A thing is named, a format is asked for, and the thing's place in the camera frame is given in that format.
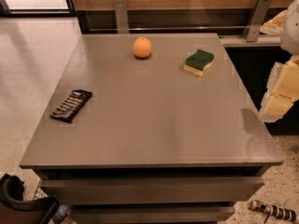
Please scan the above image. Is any black rxbar chocolate bar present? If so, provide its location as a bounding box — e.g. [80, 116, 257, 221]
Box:
[50, 90, 93, 123]

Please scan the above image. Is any orange fruit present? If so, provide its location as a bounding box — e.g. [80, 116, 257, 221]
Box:
[133, 37, 151, 58]

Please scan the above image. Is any right metal wall bracket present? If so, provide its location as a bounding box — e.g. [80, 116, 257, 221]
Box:
[242, 0, 272, 42]

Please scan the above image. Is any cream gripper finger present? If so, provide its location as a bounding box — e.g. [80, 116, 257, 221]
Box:
[259, 59, 299, 123]
[260, 11, 286, 35]

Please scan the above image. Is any left metal wall bracket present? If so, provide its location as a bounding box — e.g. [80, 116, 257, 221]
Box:
[113, 0, 129, 34]

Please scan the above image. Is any striped black white cylinder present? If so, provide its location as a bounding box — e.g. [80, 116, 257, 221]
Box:
[248, 200, 299, 223]

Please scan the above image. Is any green and yellow sponge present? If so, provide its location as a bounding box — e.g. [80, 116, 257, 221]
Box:
[183, 49, 215, 77]

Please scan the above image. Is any blue small object on floor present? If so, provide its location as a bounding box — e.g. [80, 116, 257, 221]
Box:
[52, 205, 70, 224]

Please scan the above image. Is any black chair part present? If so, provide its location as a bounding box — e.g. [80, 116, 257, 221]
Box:
[0, 174, 59, 224]

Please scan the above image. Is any grey lower drawer front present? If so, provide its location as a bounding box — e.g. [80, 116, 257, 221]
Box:
[72, 206, 235, 224]

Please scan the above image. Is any grey drawer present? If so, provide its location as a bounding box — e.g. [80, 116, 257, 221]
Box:
[42, 176, 263, 205]
[72, 206, 235, 224]

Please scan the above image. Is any grey upper drawer front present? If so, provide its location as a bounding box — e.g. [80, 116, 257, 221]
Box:
[42, 176, 263, 205]

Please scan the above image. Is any metal wall bracket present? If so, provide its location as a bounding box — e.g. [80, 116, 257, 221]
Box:
[242, 0, 272, 42]
[113, 0, 129, 34]

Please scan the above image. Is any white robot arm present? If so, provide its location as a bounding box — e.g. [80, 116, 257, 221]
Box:
[259, 0, 299, 123]

